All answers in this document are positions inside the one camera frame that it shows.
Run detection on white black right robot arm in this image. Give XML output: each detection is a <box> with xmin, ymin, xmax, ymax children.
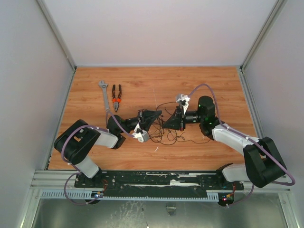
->
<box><xmin>162</xmin><ymin>95</ymin><xmax>286</xmax><ymax>189</ymax></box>

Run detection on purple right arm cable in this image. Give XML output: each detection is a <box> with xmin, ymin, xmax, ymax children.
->
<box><xmin>190</xmin><ymin>84</ymin><xmax>296</xmax><ymax>209</ymax></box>

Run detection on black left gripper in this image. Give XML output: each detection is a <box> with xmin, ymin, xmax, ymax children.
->
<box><xmin>119</xmin><ymin>109</ymin><xmax>162</xmax><ymax>133</ymax></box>

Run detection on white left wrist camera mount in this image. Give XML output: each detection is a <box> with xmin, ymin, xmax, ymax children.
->
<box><xmin>132</xmin><ymin>123</ymin><xmax>149</xmax><ymax>143</ymax></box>

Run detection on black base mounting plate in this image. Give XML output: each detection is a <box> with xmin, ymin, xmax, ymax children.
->
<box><xmin>80</xmin><ymin>171</ymin><xmax>244</xmax><ymax>198</ymax></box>

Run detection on black and yellow wire bundle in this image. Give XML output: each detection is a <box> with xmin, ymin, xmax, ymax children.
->
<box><xmin>148</xmin><ymin>101</ymin><xmax>212</xmax><ymax>145</ymax></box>

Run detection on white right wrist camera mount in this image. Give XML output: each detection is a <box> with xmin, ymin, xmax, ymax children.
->
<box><xmin>176</xmin><ymin>94</ymin><xmax>190</xmax><ymax>114</ymax></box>

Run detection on orange black pliers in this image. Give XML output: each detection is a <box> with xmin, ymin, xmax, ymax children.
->
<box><xmin>112</xmin><ymin>84</ymin><xmax>122</xmax><ymax>112</ymax></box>

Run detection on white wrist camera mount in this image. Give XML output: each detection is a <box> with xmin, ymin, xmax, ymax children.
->
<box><xmin>176</xmin><ymin>94</ymin><xmax>190</xmax><ymax>114</ymax></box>
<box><xmin>132</xmin><ymin>123</ymin><xmax>149</xmax><ymax>143</ymax></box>

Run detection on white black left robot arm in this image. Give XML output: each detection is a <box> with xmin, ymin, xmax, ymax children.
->
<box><xmin>53</xmin><ymin>109</ymin><xmax>162</xmax><ymax>188</ymax></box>

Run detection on aluminium frame rail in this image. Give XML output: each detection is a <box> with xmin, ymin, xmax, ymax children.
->
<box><xmin>237</xmin><ymin>0</ymin><xmax>292</xmax><ymax>193</ymax></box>

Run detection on grey slotted cable duct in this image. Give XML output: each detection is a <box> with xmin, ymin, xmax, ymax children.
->
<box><xmin>39</xmin><ymin>189</ymin><xmax>219</xmax><ymax>202</ymax></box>

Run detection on silver adjustable wrench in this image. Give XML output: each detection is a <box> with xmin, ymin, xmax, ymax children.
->
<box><xmin>98</xmin><ymin>80</ymin><xmax>110</xmax><ymax>112</ymax></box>

